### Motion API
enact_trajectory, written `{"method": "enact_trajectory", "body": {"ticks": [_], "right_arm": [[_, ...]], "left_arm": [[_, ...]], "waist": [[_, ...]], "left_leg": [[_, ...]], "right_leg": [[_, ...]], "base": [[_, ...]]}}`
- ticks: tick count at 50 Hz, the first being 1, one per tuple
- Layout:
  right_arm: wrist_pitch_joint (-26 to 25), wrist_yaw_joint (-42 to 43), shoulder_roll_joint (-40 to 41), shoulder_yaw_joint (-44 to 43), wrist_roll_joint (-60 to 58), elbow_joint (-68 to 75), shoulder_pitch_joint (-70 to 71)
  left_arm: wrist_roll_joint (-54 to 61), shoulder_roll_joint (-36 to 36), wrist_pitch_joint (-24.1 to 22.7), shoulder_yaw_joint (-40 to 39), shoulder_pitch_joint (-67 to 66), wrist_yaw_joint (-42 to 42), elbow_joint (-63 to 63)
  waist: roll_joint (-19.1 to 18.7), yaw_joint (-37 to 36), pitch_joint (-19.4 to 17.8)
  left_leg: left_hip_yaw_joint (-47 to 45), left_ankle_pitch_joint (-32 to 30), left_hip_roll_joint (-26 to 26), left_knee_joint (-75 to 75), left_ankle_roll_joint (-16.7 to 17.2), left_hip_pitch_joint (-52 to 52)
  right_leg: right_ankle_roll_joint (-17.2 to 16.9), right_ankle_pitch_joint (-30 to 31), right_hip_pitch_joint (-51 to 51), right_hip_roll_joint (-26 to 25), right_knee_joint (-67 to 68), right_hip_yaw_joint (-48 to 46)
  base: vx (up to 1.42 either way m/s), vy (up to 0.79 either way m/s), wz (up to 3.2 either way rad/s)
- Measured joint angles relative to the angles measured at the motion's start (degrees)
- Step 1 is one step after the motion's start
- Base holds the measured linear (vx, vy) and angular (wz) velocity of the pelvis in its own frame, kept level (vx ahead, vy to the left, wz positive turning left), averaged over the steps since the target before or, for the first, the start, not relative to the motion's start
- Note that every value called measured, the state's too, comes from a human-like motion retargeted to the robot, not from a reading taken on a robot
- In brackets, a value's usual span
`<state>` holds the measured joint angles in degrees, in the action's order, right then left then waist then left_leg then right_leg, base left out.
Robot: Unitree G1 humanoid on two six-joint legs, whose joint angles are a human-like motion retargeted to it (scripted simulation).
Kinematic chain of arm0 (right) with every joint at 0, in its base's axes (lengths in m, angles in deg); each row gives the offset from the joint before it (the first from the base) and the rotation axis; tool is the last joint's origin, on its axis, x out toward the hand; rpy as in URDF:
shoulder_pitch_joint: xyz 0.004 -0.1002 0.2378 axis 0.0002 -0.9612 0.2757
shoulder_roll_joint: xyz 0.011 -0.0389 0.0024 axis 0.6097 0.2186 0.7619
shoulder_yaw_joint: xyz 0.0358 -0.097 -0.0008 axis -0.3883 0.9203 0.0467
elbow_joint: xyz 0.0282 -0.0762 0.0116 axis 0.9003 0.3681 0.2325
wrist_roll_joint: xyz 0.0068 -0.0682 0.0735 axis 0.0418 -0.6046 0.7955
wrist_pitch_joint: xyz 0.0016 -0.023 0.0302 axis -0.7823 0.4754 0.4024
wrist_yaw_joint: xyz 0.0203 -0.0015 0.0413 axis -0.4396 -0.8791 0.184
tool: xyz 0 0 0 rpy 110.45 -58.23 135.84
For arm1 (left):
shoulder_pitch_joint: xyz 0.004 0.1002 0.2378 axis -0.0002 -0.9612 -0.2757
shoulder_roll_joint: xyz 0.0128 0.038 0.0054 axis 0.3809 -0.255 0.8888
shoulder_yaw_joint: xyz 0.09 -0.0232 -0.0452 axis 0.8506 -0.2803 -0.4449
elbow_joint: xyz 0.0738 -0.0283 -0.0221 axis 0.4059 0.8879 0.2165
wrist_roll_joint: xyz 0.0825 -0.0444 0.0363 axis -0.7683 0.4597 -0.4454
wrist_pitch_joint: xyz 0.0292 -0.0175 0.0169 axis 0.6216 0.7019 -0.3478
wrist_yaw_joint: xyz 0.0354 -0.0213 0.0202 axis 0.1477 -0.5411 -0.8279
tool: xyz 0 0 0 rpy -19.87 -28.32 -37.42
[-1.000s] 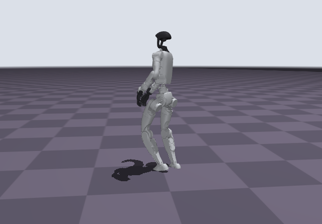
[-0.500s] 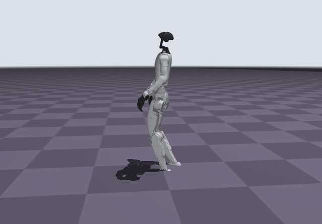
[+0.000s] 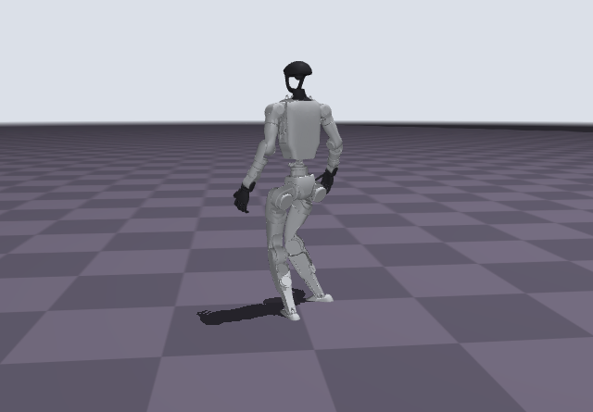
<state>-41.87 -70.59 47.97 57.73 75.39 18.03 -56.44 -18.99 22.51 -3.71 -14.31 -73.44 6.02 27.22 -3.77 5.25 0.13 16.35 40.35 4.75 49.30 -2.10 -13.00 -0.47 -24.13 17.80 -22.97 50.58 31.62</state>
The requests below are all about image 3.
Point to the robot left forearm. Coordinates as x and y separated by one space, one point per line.
257 166

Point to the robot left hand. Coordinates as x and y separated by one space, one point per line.
242 197

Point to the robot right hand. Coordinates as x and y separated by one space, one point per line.
327 179

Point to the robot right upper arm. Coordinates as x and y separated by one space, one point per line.
330 128

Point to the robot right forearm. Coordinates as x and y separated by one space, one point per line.
333 158

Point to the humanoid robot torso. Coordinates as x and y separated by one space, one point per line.
299 138

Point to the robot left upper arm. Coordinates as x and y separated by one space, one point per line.
273 113

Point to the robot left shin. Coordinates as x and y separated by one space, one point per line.
282 280

